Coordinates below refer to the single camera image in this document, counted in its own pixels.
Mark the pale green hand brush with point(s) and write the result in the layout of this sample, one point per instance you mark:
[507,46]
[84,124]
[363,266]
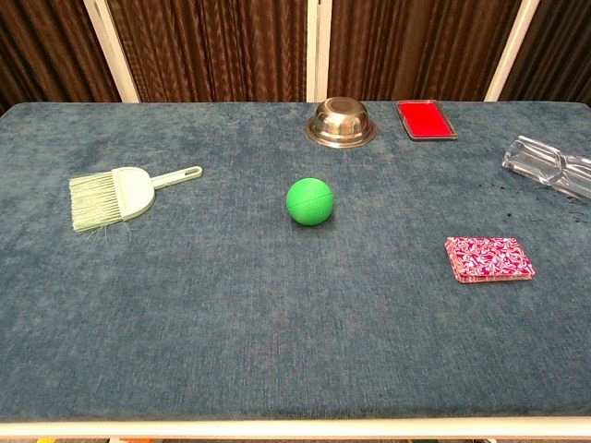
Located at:
[134,194]

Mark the green rubber ball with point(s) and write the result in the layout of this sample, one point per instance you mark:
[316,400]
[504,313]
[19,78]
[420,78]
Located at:
[309,201]

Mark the pink patterned card stack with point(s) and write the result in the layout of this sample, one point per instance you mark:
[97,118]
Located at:
[489,258]

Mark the brown pleated partition panel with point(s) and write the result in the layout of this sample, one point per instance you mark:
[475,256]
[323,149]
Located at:
[415,46]
[563,46]
[208,46]
[46,46]

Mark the white table frame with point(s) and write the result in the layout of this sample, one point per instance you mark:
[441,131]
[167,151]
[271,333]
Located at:
[295,428]

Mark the clear plastic water bottle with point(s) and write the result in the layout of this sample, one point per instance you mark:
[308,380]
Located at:
[540,161]

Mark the red ink pad box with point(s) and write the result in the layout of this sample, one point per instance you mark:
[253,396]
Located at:
[425,120]

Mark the blue velvet table cloth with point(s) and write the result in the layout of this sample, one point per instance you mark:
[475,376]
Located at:
[231,300]

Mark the upturned stainless steel bowl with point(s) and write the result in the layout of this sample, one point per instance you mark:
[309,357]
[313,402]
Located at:
[341,122]

